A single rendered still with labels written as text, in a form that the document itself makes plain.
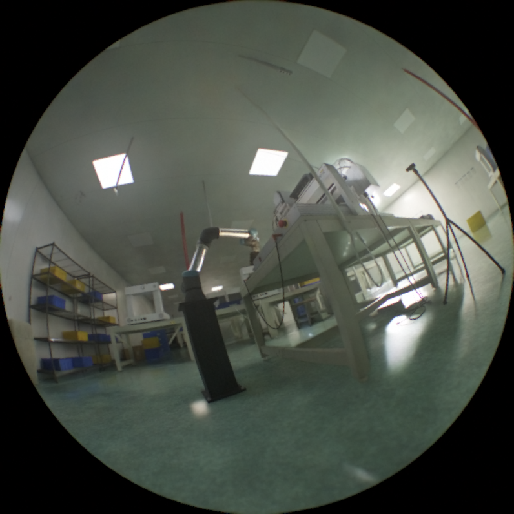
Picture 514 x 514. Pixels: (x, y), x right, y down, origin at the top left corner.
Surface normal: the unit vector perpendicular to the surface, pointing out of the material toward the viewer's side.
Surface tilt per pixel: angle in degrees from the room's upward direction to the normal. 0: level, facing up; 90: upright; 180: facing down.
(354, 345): 90
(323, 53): 180
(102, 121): 180
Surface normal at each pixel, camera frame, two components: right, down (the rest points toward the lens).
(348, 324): 0.30, -0.42
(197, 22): 0.29, 0.90
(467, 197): -0.91, 0.15
